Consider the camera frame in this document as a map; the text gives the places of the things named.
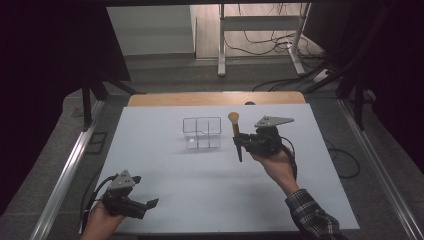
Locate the black metal stand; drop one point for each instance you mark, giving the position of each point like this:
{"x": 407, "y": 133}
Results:
{"x": 358, "y": 103}
{"x": 86, "y": 103}

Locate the person's right hand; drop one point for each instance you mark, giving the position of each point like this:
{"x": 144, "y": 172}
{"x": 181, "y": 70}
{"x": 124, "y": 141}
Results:
{"x": 280, "y": 168}

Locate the person's left hand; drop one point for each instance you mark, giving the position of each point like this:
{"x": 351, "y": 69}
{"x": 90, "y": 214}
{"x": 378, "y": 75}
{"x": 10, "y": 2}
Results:
{"x": 100, "y": 225}

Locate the white power strip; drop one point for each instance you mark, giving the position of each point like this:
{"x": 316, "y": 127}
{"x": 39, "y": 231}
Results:
{"x": 321, "y": 75}

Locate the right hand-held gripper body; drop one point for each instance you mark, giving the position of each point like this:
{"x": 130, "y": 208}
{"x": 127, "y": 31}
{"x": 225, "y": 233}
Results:
{"x": 266, "y": 141}

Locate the white metal desk frame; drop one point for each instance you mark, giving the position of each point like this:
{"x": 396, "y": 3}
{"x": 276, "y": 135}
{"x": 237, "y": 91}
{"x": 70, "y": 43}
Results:
{"x": 221, "y": 40}

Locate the aluminium rail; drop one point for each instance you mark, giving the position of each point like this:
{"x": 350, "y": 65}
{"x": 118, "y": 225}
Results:
{"x": 66, "y": 173}
{"x": 376, "y": 160}

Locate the clear acrylic organizer box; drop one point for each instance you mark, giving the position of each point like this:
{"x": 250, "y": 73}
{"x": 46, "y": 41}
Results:
{"x": 203, "y": 142}

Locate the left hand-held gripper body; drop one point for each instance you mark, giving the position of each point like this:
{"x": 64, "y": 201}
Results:
{"x": 120, "y": 200}

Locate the white table mat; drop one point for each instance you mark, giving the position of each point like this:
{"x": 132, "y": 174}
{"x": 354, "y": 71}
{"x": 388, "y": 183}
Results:
{"x": 200, "y": 173}

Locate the black floor socket frame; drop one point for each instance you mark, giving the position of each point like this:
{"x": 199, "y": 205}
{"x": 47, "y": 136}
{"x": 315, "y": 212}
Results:
{"x": 96, "y": 142}

